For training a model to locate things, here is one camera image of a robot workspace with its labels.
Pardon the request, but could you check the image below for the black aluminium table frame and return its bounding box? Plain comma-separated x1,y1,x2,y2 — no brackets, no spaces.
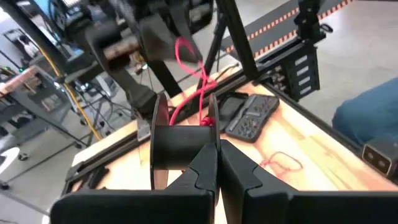
62,0,364,203

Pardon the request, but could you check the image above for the black labelled cable spool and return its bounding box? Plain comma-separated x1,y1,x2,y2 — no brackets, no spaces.
150,92,222,191

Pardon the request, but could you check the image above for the black screwdriver bit case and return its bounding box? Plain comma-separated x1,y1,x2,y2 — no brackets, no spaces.
217,91,280,143

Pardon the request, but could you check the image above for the side table on casters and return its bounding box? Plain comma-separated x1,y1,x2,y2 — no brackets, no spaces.
0,63,94,161

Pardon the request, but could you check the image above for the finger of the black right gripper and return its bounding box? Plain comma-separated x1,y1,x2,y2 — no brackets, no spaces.
85,26,158,117
139,18,203,65

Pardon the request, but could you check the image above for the black slanted pole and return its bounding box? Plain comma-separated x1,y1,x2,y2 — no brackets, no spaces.
0,0,68,75

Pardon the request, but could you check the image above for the yellow floor cable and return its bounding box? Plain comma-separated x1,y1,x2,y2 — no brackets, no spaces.
37,46,103,141

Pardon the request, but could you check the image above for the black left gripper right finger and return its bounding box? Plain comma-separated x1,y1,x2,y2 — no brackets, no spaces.
219,139,398,224

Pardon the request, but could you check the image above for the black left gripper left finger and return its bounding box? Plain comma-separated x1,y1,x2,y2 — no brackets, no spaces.
49,142,219,224

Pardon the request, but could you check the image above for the thin red wire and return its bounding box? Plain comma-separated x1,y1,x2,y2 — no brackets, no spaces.
169,36,304,181

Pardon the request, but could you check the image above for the small black stereo camera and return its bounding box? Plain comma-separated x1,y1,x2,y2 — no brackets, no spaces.
362,136,398,179

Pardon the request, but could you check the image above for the floor lamp with round base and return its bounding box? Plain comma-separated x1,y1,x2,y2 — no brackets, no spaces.
0,146,20,175

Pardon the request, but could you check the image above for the blue rounded fabric object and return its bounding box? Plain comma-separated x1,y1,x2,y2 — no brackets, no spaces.
331,77,398,147

